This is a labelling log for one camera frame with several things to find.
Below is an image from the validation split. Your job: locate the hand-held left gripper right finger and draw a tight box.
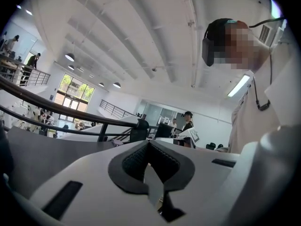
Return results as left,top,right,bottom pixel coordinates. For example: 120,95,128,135
148,140,240,226

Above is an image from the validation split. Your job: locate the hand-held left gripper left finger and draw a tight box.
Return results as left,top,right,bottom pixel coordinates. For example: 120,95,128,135
30,139,163,226

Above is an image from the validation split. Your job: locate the black computer monitor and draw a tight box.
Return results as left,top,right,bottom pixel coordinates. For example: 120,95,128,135
154,123,175,140

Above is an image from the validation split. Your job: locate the black office chair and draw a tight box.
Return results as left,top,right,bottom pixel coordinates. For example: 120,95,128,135
129,118,150,144

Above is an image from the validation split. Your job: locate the person's beige sweatshirt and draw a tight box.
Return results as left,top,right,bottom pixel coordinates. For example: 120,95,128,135
227,39,301,155

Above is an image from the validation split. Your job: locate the black metal railing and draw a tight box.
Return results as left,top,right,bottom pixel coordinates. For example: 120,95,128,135
0,74,151,144

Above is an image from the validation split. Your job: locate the long ceiling light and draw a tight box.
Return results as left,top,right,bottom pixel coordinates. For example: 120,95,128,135
227,74,251,97

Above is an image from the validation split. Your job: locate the large glass entrance window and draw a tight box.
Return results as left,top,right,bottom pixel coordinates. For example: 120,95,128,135
53,73,95,111

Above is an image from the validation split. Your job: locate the grey balcony railing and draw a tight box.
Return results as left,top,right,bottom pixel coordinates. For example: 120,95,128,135
0,55,51,87

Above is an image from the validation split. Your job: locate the person's head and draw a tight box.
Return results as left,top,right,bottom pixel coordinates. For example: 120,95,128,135
223,22,271,73

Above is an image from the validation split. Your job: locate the white air vent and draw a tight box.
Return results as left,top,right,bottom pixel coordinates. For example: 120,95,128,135
258,24,271,42

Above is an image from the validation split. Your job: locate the black head-mounted camera rig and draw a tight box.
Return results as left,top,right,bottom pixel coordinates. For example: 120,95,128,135
201,17,250,67

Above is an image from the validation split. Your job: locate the black headset cable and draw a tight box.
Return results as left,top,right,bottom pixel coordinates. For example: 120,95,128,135
248,16,285,29

